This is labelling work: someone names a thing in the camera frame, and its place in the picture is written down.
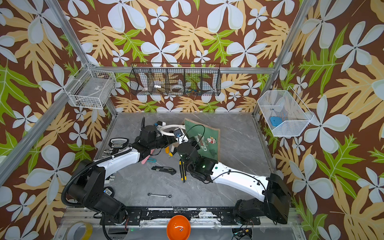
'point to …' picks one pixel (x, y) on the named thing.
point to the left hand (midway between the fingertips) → (179, 135)
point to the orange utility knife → (167, 151)
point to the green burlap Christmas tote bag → (207, 138)
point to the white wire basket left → (91, 88)
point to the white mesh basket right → (284, 113)
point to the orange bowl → (178, 228)
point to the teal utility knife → (154, 160)
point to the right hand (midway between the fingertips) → (184, 135)
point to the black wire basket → (175, 79)
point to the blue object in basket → (275, 121)
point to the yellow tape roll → (89, 230)
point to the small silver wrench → (169, 196)
